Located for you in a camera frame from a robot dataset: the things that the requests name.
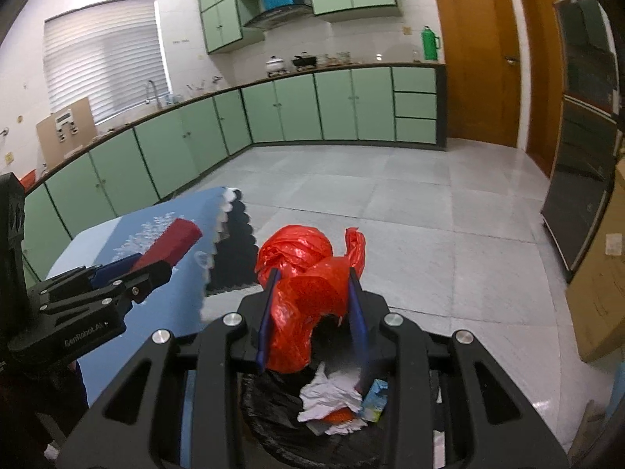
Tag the black wok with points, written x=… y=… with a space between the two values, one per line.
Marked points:
x=304 y=61

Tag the light blue carton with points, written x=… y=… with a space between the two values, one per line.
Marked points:
x=376 y=398

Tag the red plastic bag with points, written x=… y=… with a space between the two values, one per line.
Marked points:
x=302 y=283

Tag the long white tissue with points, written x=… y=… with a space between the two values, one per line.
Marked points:
x=327 y=391

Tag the metal faucet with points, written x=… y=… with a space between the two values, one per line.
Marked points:
x=150 y=90

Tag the bin with black liner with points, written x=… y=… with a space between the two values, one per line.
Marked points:
x=273 y=420

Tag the person's left forearm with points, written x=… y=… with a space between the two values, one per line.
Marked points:
x=29 y=410

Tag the range hood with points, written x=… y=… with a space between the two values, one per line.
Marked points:
x=276 y=17

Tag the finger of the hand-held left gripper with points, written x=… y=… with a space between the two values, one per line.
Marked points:
x=112 y=268
x=141 y=283

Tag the blue patterned table mat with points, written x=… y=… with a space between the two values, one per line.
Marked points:
x=88 y=244

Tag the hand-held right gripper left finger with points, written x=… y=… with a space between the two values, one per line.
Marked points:
x=268 y=312

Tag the green thermos jug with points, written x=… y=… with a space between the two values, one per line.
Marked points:
x=429 y=44

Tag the cluster of glass jars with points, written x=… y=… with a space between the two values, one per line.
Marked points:
x=342 y=58

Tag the white window blind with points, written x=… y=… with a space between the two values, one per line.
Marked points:
x=102 y=58

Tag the brown cardboard sheet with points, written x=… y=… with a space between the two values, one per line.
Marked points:
x=49 y=144

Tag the red plastic basin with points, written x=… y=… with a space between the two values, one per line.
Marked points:
x=29 y=178

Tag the wooden door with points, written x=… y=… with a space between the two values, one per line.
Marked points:
x=537 y=83
x=473 y=58

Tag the white grey small device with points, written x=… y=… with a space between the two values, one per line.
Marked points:
x=67 y=124

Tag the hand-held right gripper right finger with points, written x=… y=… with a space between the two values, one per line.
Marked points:
x=359 y=332

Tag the large cardboard box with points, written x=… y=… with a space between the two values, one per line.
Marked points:
x=600 y=293

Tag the green base cabinets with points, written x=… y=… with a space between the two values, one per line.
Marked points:
x=293 y=107

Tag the white cooking pot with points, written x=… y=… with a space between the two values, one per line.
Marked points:
x=275 y=66

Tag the dark red box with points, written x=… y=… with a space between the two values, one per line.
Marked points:
x=171 y=242

